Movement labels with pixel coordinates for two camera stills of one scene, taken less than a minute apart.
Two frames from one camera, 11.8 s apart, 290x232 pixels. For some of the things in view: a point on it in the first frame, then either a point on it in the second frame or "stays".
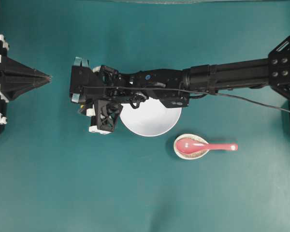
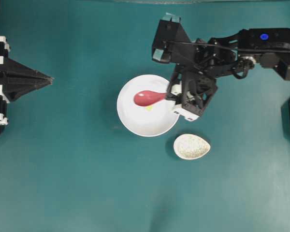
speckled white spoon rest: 189,156 stays
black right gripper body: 108,106 → 194,91
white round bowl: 151,118 stays
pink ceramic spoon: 190,146 → 144,98
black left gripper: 9,70 stays
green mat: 228,165 stays
